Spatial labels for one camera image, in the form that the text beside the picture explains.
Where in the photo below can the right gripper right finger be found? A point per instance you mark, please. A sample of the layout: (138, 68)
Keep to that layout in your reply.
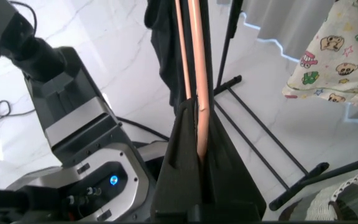
(232, 186)

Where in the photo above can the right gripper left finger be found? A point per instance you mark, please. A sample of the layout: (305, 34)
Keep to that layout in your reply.
(179, 180)

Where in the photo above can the pink clothes hanger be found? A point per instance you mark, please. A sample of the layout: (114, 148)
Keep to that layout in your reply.
(201, 62)

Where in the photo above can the dark grey garment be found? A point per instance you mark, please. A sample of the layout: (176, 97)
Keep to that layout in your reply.
(166, 46)

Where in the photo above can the cream printed garment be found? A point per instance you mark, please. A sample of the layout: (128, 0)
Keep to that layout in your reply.
(337, 56)

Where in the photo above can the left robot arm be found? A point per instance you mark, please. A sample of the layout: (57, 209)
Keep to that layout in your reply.
(26, 46)

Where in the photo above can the black clothes rack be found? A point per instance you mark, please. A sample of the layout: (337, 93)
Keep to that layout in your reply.
(259, 124)

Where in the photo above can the white laundry basket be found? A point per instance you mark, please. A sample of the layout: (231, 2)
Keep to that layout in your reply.
(353, 199)

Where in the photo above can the white curtain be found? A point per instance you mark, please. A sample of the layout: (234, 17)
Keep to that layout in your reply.
(284, 18)

